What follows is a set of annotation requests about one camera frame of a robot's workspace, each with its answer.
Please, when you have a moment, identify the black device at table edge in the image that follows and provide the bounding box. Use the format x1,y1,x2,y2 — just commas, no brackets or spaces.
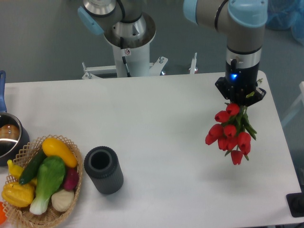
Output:
286,192,304,218

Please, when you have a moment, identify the yellow banana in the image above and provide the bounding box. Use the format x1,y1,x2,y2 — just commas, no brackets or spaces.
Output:
7,160,24,180

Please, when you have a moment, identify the purple radish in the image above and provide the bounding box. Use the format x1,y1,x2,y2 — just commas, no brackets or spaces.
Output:
63,168,79,191

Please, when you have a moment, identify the white metal base frame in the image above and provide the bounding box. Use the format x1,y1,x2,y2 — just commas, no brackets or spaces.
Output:
81,52,199,80

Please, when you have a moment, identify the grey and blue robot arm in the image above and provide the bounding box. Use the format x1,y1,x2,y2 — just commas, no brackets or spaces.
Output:
77,0,268,106

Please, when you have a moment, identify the red tulip bouquet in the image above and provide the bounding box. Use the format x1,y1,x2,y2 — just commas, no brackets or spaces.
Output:
205,77,264,166

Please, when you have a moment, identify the white garlic bulb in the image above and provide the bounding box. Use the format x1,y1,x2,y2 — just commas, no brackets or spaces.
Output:
51,189,74,212

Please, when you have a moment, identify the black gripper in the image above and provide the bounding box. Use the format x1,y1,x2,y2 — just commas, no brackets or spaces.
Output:
215,54,266,106

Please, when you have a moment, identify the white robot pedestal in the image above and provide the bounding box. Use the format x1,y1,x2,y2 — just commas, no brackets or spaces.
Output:
104,12,156,77

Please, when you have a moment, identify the woven wicker basket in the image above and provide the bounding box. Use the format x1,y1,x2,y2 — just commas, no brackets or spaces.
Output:
2,135,83,228

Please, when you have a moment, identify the blue plastic bag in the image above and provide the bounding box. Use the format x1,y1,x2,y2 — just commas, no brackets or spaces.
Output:
266,0,304,46

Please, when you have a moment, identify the yellow squash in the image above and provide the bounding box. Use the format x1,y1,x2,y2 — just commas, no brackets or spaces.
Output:
42,138,77,168

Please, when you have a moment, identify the green cucumber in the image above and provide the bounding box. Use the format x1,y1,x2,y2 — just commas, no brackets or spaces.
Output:
19,149,47,185

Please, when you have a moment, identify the dark grey ribbed vase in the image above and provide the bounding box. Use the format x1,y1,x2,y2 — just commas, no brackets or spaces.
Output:
84,146,124,195

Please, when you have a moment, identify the steel pot with blue handle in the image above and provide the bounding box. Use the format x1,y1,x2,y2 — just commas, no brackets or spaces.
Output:
0,70,29,167

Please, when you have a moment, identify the green bok choy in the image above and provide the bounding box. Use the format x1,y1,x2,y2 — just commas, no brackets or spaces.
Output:
29,156,66,215

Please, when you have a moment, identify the orange fruit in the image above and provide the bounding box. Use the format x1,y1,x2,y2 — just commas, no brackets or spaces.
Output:
0,201,7,225

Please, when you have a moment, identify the yellow bell pepper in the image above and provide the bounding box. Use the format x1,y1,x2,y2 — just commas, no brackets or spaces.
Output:
1,182,35,208

